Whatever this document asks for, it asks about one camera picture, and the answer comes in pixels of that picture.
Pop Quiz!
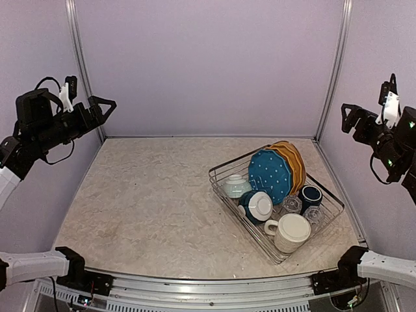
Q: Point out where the clear glass near plates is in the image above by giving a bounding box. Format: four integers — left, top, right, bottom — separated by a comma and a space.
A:
282, 195, 302, 214

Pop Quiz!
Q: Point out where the blue polka dot plate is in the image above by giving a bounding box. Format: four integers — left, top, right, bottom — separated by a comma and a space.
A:
248, 149, 292, 205

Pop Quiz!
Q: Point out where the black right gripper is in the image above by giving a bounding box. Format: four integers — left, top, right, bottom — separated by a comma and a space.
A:
342, 103, 407, 176

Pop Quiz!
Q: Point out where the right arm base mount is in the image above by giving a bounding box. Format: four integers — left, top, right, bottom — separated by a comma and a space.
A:
311, 269, 367, 295

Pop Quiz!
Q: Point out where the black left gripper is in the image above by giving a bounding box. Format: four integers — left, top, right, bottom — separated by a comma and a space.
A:
33, 94, 116, 152

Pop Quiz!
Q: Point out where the white ribbed mug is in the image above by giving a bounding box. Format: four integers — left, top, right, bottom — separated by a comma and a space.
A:
264, 213, 311, 254

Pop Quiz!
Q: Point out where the right aluminium frame post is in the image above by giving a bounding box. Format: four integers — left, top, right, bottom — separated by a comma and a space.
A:
314, 0, 354, 144

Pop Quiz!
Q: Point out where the teal and white bowl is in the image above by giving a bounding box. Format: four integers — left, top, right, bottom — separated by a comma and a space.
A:
237, 190, 273, 226

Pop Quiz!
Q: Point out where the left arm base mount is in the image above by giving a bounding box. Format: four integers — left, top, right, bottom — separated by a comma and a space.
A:
57, 266, 114, 296

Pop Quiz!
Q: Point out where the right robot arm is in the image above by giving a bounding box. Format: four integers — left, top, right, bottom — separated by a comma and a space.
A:
332, 103, 415, 289

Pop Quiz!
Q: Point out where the aluminium frame post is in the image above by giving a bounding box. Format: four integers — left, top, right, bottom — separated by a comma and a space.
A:
314, 0, 354, 144
64, 0, 107, 144

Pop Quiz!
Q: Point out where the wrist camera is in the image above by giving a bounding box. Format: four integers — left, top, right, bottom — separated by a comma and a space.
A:
376, 81, 401, 129
58, 75, 77, 112

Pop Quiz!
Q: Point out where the front aluminium frame rail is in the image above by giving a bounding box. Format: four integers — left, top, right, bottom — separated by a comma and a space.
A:
23, 273, 402, 311

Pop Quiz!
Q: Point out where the left aluminium frame post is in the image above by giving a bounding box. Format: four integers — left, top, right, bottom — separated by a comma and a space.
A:
64, 0, 107, 144

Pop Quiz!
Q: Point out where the metal wire dish rack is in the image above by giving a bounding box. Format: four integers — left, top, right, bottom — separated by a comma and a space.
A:
209, 141, 345, 264

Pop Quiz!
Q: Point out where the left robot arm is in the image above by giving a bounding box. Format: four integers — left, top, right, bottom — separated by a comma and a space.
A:
1, 88, 117, 289

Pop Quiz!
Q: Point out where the clear glass near rim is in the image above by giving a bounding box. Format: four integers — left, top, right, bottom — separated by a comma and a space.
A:
303, 206, 324, 225

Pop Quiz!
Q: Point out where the yellow polka dot plate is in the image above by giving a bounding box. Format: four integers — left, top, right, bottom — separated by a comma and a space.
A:
271, 140, 307, 192
265, 146, 300, 196

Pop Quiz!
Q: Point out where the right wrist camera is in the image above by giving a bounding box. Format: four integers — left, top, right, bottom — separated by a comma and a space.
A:
376, 81, 401, 129

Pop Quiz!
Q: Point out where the pale green ribbed bowl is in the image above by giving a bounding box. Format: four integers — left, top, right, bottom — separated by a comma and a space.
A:
222, 174, 252, 199

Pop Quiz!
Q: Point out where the dark blue cup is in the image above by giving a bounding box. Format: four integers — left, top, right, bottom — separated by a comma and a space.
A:
298, 185, 322, 210

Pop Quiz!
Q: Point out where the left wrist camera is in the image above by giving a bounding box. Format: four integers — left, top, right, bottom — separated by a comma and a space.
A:
58, 75, 77, 112

